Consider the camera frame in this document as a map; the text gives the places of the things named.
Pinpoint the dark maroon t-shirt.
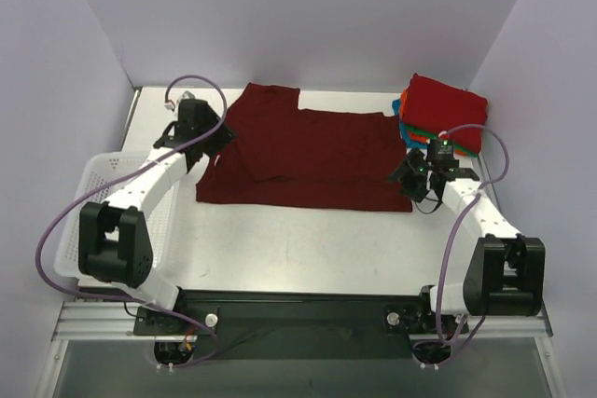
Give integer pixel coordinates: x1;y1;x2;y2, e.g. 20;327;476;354
196;83;412;213

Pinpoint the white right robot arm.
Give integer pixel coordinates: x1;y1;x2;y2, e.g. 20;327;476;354
388;149;546;331

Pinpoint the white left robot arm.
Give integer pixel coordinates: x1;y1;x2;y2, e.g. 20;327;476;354
77;98;235;335

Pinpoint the folded orange t-shirt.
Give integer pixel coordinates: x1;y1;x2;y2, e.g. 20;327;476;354
399;88;473;157

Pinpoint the folded blue t-shirt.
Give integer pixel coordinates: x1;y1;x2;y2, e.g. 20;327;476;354
392;98;430;150

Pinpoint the folded green t-shirt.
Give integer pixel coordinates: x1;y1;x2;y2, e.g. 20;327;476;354
401;126;478;157

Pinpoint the white plastic basket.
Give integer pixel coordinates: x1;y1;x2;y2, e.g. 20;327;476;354
54;149;187;290

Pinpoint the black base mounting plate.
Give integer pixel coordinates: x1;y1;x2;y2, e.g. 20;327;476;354
132;289;467;362

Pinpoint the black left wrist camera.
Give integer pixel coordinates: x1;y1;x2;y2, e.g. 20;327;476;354
177;99;208;132

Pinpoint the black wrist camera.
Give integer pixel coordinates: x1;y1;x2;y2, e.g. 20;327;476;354
177;99;208;132
426;138;456;167

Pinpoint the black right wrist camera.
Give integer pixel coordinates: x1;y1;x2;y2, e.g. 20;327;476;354
426;138;456;167

